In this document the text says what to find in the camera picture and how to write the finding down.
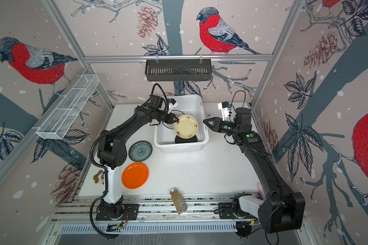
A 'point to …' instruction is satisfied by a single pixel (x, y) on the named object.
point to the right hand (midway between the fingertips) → (203, 123)
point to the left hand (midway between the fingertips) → (177, 119)
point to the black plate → (179, 140)
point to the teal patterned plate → (140, 151)
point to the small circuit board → (114, 227)
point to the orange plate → (134, 175)
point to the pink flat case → (261, 191)
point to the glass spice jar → (179, 201)
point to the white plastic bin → (164, 133)
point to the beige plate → (187, 127)
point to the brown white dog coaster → (98, 177)
